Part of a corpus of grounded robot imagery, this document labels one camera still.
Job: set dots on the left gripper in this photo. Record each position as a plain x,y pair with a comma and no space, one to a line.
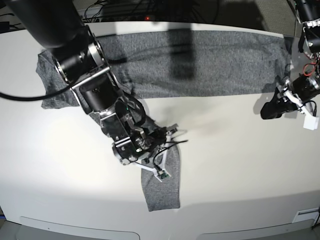
304,88

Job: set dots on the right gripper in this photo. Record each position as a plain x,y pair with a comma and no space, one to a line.
148,154

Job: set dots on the grey long-sleeve T-shirt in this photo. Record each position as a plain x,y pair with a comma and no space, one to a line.
197,63

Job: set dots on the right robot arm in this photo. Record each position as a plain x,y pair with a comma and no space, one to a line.
81,63

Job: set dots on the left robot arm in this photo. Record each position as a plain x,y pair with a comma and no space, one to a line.
307,12

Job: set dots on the black power strip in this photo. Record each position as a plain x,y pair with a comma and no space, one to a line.
152,17

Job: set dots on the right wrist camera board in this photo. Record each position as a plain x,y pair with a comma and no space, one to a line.
161,175

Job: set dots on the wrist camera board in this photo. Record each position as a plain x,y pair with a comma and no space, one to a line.
311,122
161,175

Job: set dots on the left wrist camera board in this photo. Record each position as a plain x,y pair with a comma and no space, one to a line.
311,122

